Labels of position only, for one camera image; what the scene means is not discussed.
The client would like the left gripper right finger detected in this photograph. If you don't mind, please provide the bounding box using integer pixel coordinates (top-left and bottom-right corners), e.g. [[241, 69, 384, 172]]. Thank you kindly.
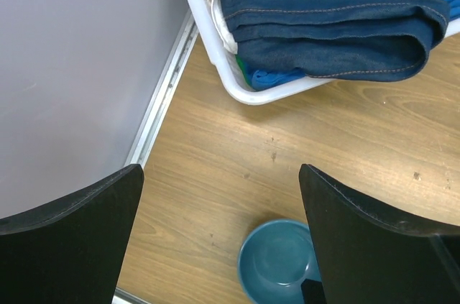
[[299, 165, 459, 303]]

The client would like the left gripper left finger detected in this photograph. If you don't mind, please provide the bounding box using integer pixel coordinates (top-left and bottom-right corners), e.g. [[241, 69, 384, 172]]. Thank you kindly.
[[1, 164, 144, 303]]

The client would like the blue bowl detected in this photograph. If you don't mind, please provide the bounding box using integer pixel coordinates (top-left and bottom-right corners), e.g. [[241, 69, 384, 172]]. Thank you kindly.
[[236, 219, 321, 303]]

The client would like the white laundry basket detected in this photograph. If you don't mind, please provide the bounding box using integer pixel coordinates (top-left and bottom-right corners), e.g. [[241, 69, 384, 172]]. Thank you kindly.
[[188, 0, 459, 105]]

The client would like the navy blue cloth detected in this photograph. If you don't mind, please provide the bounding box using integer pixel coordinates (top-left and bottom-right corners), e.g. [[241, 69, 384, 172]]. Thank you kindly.
[[221, 0, 450, 82]]

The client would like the bright blue cloth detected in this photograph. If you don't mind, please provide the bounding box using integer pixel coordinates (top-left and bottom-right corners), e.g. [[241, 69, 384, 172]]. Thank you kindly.
[[247, 0, 459, 91]]

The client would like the aluminium frame rail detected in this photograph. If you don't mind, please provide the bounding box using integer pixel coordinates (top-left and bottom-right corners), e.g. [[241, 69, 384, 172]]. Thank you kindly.
[[113, 9, 201, 304]]

